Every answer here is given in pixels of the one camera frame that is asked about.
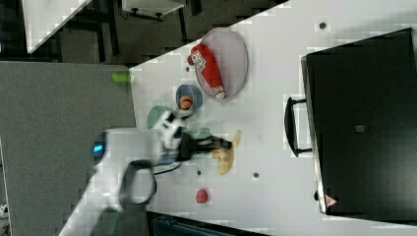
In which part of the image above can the green cylinder at edge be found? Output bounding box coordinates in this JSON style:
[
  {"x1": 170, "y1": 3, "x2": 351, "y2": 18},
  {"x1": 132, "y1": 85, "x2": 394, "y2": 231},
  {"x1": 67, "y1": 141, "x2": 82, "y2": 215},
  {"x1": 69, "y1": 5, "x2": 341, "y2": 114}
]
[{"x1": 112, "y1": 73, "x2": 131, "y2": 84}]

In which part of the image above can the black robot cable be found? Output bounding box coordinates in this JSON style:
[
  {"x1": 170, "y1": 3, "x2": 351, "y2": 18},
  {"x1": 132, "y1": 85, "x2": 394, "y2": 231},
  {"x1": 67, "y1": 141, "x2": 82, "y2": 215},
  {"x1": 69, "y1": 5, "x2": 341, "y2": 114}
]
[{"x1": 119, "y1": 159, "x2": 185, "y2": 206}]

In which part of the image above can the peeled banana toy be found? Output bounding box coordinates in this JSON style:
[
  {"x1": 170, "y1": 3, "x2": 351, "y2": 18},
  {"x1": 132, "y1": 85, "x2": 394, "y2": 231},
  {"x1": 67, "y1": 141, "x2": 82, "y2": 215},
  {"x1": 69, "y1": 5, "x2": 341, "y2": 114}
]
[{"x1": 211, "y1": 130, "x2": 242, "y2": 175}]

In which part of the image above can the blue small bowl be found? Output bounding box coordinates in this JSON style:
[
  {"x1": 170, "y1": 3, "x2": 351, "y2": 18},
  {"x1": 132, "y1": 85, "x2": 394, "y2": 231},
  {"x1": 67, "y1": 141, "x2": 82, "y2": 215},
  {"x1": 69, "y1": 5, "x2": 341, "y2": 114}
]
[{"x1": 175, "y1": 85, "x2": 203, "y2": 111}]

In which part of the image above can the grey round plate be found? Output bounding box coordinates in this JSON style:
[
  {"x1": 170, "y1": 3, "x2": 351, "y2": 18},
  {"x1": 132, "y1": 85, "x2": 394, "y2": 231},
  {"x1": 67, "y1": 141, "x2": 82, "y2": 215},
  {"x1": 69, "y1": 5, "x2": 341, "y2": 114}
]
[{"x1": 200, "y1": 28, "x2": 248, "y2": 100}]

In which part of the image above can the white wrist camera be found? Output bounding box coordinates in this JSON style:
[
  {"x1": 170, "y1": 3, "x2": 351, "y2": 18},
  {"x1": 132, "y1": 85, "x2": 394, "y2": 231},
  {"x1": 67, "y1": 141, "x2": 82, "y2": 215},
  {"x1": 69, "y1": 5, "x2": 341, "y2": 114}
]
[{"x1": 154, "y1": 111, "x2": 184, "y2": 149}]

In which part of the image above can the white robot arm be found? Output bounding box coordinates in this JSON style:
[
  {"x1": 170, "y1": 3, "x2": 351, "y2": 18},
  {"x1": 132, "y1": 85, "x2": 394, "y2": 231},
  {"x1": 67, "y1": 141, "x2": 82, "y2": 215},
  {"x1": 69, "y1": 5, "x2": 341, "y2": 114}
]
[{"x1": 57, "y1": 128, "x2": 235, "y2": 236}]

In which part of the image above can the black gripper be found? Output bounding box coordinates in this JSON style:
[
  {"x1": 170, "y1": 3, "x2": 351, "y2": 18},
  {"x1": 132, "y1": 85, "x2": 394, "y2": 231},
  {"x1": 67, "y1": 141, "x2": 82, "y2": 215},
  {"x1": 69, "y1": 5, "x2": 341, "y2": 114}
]
[{"x1": 178, "y1": 133, "x2": 232, "y2": 161}]

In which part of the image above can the red strawberry toy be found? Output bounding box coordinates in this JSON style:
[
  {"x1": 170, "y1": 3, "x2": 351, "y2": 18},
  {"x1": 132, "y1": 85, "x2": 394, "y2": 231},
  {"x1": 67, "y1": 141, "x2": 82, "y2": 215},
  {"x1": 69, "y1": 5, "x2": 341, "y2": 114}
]
[{"x1": 196, "y1": 189, "x2": 209, "y2": 204}]

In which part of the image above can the red ketchup bottle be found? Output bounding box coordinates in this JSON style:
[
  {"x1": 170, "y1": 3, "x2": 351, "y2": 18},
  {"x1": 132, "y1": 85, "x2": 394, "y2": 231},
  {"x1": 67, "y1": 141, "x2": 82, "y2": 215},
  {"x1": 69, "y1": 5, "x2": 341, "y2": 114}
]
[{"x1": 187, "y1": 43, "x2": 226, "y2": 99}]

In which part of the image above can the black toaster oven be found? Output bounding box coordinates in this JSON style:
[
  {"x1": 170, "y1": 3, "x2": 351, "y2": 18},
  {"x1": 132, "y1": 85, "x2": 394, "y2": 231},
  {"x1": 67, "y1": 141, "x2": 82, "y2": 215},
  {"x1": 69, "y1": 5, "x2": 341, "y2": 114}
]
[{"x1": 284, "y1": 29, "x2": 417, "y2": 225}]

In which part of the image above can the green perforated colander basket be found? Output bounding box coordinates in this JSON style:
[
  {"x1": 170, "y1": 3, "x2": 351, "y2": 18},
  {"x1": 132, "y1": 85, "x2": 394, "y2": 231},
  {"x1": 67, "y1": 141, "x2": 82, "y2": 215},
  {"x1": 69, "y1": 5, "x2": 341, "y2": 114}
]
[{"x1": 148, "y1": 105, "x2": 173, "y2": 130}]

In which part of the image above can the green mug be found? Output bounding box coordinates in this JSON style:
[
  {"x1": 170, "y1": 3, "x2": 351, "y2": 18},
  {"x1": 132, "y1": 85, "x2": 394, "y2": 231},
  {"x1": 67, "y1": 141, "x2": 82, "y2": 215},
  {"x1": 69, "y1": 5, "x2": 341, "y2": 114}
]
[{"x1": 184, "y1": 128, "x2": 210, "y2": 140}]

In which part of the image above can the orange ball fruit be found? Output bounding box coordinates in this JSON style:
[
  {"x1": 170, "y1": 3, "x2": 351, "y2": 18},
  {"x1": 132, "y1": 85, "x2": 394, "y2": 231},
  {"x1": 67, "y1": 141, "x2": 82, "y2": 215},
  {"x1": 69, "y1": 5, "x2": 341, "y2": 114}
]
[{"x1": 180, "y1": 95, "x2": 193, "y2": 109}]

